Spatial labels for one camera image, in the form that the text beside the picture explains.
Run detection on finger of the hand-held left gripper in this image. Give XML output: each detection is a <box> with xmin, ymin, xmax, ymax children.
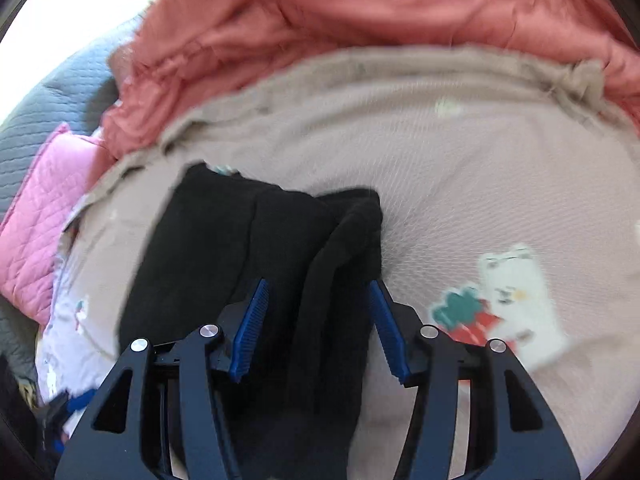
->
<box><xmin>37</xmin><ymin>389</ymin><xmax>98</xmax><ymax>463</ymax></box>

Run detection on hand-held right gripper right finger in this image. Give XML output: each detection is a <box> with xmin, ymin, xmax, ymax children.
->
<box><xmin>366</xmin><ymin>279</ymin><xmax>582</xmax><ymax>480</ymax></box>

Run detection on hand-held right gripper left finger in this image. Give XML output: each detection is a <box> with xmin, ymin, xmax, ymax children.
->
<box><xmin>55</xmin><ymin>279</ymin><xmax>272</xmax><ymax>480</ymax></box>

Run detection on black garment with orange cuffs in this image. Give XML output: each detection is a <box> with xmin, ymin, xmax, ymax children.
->
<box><xmin>117</xmin><ymin>160</ymin><xmax>386</xmax><ymax>480</ymax></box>

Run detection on dark cloth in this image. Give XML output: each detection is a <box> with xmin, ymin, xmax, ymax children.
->
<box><xmin>0</xmin><ymin>354</ymin><xmax>48</xmax><ymax>480</ymax></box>

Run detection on beige cartoon printed blanket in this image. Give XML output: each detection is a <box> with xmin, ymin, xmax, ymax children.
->
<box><xmin>35</xmin><ymin>45</ymin><xmax>640</xmax><ymax>480</ymax></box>

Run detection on pink quilted pillow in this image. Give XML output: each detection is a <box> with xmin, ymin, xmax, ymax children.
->
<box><xmin>0</xmin><ymin>122</ymin><xmax>115</xmax><ymax>322</ymax></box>

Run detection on grey quilted bedcover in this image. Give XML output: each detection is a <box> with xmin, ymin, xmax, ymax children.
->
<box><xmin>0</xmin><ymin>19</ymin><xmax>147</xmax><ymax>383</ymax></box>

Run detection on salmon red blanket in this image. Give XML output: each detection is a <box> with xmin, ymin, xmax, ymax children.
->
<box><xmin>102</xmin><ymin>0</ymin><xmax>640</xmax><ymax>161</ymax></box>

